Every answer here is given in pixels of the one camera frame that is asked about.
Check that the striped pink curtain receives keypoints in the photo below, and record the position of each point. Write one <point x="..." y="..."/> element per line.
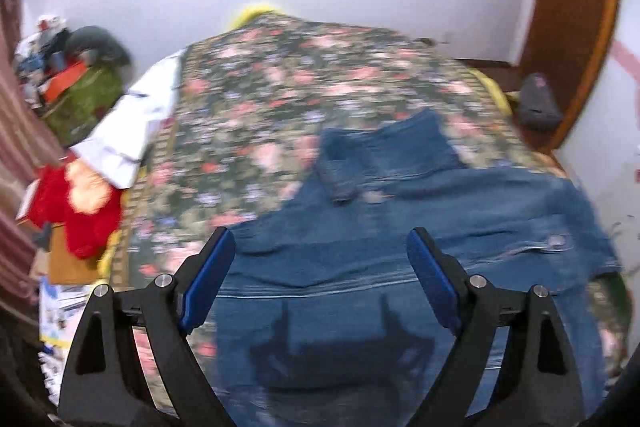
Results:
<point x="20" y="142"/>

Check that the pile of assorted clutter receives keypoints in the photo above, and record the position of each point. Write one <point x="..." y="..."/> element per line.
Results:
<point x="40" y="52"/>

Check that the grey plush cushion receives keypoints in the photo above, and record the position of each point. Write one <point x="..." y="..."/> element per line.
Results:
<point x="95" y="39"/>

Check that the grey bag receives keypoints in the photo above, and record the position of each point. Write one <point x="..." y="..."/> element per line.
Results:
<point x="537" y="104"/>

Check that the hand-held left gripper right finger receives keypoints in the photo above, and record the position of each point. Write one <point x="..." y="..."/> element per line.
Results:
<point x="435" y="279"/>

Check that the white shirt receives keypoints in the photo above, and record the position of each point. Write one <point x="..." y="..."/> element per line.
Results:
<point x="135" y="117"/>

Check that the green patterned box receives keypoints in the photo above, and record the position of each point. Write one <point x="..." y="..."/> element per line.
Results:
<point x="85" y="104"/>

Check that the orange box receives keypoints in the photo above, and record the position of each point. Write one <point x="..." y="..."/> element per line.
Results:
<point x="65" y="79"/>

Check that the brown wooden door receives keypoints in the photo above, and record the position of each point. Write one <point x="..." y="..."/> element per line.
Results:
<point x="570" y="7"/>

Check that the floral bed blanket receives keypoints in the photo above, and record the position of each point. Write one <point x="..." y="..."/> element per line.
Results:
<point x="280" y="107"/>

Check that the stack of printed papers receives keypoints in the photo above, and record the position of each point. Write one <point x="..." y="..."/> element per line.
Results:
<point x="55" y="317"/>

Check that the brown cardboard box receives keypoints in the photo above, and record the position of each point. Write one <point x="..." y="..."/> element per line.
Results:
<point x="65" y="257"/>

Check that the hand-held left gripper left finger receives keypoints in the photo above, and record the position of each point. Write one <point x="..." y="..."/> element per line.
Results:
<point x="207" y="274"/>

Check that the red plush toy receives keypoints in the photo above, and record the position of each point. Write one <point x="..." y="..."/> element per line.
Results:
<point x="85" y="227"/>

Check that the blue denim jeans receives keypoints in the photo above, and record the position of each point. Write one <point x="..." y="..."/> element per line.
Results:
<point x="350" y="257"/>

